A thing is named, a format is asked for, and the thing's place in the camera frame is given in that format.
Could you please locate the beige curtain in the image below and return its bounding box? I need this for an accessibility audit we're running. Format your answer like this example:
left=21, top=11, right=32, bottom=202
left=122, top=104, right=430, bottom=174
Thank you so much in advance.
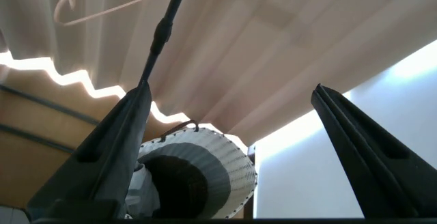
left=0, top=0, right=437, bottom=146

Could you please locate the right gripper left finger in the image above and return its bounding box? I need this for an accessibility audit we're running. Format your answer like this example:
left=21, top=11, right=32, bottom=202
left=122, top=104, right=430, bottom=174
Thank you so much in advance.
left=26, top=80, right=153, bottom=220

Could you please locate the white laundry basket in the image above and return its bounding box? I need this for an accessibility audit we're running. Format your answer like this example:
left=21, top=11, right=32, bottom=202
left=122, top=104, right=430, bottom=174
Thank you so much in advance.
left=124, top=120, right=259, bottom=220

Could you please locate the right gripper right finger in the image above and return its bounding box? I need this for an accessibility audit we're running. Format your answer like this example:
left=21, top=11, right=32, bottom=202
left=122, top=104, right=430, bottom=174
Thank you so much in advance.
left=310, top=83, right=437, bottom=219

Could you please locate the black clothes rack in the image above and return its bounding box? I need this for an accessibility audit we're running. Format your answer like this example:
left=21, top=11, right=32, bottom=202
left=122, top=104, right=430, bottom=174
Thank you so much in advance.
left=0, top=0, right=407, bottom=155

